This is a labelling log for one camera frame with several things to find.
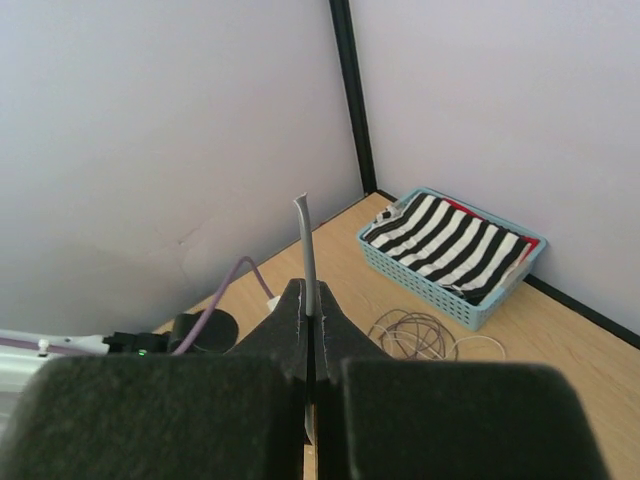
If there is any black aluminium frame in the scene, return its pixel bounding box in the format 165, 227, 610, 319
328, 0, 639, 348

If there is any black white striped cloth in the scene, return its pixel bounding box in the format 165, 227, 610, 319
363, 191, 530, 305

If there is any tangled thin wire bundle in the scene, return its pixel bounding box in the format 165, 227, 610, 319
367, 308, 507, 362

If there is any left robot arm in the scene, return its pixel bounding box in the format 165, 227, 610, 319
1, 309, 239, 430

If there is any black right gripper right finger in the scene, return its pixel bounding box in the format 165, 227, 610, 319
314, 284, 610, 479

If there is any grey wire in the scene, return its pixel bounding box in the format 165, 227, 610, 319
291, 191, 319, 318

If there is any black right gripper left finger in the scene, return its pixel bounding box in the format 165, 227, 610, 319
1, 279, 307, 479

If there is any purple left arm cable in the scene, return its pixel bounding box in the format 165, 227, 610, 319
0, 255, 279, 357

